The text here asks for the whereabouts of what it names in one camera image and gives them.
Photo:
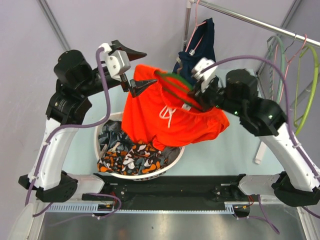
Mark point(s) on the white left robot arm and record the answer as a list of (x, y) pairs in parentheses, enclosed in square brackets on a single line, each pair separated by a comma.
[(65, 113)]

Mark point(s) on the white plastic laundry basket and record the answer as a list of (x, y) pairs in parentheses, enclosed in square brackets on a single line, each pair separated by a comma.
[(100, 153)]

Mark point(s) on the white rack foot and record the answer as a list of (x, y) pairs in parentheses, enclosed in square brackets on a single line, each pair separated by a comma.
[(260, 153)]

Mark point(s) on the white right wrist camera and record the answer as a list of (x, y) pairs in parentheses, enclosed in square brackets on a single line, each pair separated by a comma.
[(202, 75)]

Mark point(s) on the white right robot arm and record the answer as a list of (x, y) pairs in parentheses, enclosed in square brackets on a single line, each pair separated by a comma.
[(296, 186)]

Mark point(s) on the orange camouflage shorts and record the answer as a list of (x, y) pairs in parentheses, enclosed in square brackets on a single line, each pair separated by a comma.
[(141, 159)]

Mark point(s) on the navy blue shorts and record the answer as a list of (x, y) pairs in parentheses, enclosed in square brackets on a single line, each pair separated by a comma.
[(201, 46)]

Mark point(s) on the white slotted cable duct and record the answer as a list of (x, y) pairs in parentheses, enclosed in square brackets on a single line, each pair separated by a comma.
[(99, 208)]

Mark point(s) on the pale green hanger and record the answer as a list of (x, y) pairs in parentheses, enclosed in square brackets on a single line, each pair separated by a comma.
[(275, 47)]

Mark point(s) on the grey fabric shorts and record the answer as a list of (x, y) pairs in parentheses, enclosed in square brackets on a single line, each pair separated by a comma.
[(170, 153)]

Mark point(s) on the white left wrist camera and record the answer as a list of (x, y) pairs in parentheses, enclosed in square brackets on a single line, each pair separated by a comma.
[(117, 62)]

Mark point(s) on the lime green hanger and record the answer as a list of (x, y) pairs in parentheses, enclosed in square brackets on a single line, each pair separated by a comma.
[(309, 92)]

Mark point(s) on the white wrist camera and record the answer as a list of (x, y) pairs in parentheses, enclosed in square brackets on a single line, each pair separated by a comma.
[(117, 62), (202, 75)]

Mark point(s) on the black shark print shorts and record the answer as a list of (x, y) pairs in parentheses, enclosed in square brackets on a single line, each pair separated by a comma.
[(111, 134)]

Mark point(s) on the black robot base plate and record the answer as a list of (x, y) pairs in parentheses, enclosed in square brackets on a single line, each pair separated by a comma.
[(228, 187)]

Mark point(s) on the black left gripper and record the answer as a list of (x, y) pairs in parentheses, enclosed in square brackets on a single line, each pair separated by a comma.
[(136, 86)]

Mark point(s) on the metal clothes rack rail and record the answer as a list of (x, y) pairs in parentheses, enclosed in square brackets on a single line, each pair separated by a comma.
[(258, 23)]

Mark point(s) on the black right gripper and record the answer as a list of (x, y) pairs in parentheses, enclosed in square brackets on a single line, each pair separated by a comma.
[(201, 97)]

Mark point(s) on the orange mesh shorts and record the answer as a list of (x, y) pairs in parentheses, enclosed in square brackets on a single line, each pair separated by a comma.
[(158, 118)]

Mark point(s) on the dark green hanger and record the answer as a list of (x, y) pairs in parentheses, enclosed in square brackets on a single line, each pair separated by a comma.
[(176, 86)]

